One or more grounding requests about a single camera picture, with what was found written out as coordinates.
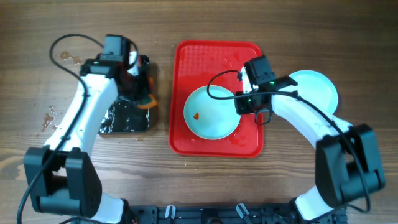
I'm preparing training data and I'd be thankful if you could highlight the orange green scrub sponge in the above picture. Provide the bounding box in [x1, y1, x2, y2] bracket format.
[136, 77, 158, 109]

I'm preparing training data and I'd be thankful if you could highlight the light blue plate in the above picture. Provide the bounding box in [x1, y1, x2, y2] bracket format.
[183, 85, 241, 140]
[289, 70, 338, 114]

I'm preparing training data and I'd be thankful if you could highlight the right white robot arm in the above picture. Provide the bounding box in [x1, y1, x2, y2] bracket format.
[235, 55, 386, 223]

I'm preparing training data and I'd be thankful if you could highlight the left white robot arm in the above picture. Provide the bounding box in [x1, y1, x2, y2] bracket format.
[16, 34, 157, 223]

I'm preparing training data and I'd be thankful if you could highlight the black plastic basin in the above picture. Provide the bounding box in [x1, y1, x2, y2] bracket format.
[98, 55, 150, 134]

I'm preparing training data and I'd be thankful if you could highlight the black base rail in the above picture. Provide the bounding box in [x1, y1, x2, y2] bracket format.
[130, 203, 306, 224]

